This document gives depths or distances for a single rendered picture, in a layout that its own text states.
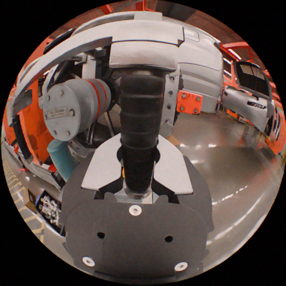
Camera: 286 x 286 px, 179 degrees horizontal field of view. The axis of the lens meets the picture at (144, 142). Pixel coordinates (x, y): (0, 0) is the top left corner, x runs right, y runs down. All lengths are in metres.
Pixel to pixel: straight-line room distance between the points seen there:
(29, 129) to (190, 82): 1.12
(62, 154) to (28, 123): 0.42
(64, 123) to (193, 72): 0.82
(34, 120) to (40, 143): 0.16
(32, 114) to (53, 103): 0.50
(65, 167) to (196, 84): 0.92
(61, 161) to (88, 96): 0.24
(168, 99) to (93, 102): 0.20
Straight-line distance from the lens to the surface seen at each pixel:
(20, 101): 0.34
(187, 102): 0.32
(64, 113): 0.21
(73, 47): 0.15
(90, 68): 0.35
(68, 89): 0.20
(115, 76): 0.89
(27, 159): 0.36
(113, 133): 0.47
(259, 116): 2.47
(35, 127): 0.73
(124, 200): 0.82
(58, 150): 0.35
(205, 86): 0.90
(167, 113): 0.31
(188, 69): 0.84
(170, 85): 0.30
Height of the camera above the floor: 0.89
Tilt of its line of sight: 32 degrees down
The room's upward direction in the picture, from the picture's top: 4 degrees clockwise
